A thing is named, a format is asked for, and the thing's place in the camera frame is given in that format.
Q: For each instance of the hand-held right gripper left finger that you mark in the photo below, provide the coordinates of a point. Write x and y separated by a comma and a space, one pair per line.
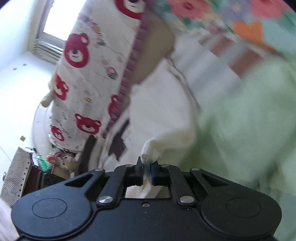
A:
140, 173

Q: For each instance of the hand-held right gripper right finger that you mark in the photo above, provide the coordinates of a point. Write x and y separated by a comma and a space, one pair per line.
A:
158, 176

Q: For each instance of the cream garment with green trim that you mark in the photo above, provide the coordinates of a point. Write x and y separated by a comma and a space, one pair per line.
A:
157, 111

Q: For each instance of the grey plush bunny toy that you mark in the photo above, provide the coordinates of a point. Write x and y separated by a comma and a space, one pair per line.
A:
67, 162

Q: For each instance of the dark wooden cabinet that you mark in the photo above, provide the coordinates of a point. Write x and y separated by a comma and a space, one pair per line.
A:
44, 180

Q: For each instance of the green plastic bag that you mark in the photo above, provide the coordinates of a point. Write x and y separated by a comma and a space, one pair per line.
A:
44, 164

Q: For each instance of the light green garment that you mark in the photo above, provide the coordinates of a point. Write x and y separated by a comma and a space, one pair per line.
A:
249, 120

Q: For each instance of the red bear print quilt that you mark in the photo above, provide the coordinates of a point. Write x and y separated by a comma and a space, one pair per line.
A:
92, 69

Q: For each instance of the purple ruffled bed skirt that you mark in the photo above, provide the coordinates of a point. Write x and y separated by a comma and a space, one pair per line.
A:
136, 51

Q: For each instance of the beige bed base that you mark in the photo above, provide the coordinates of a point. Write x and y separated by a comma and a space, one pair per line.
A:
155, 46

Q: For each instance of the pink cloth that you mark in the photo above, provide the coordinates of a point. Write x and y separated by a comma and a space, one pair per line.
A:
5, 220

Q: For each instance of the white radiator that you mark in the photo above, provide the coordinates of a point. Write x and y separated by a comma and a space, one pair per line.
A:
46, 51

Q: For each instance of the window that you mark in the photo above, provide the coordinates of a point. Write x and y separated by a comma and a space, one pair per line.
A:
60, 18

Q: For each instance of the floral quilt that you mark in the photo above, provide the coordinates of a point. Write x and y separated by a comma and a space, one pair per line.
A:
254, 14

